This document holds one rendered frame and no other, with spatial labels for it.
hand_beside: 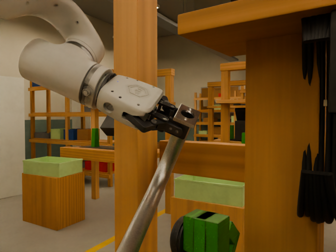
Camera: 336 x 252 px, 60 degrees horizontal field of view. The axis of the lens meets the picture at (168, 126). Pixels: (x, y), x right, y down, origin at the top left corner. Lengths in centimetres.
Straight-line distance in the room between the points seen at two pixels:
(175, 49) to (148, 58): 1120
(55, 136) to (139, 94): 627
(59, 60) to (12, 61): 778
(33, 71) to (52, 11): 12
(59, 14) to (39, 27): 837
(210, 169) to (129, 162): 22
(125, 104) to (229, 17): 23
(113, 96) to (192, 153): 35
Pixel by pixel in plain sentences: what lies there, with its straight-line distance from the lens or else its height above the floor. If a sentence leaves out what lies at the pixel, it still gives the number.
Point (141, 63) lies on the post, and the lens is 81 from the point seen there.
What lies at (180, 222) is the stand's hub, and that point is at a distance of 56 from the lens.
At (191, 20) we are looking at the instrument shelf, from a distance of 57.
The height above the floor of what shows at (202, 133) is 72.
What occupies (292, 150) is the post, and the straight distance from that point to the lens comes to 60.
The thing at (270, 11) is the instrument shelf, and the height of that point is 151.
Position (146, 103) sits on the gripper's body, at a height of 137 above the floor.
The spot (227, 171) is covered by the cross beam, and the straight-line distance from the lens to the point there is 75.
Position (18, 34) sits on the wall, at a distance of 858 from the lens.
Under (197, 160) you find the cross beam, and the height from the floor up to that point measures 123.
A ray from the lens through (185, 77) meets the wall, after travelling 1163.
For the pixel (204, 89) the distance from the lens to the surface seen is 1119.
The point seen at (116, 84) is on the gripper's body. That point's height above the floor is 140.
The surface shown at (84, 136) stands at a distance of 618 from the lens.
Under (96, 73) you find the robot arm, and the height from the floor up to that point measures 142.
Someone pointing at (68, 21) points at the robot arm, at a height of 153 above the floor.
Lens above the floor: 135
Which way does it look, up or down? 2 degrees down
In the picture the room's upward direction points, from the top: straight up
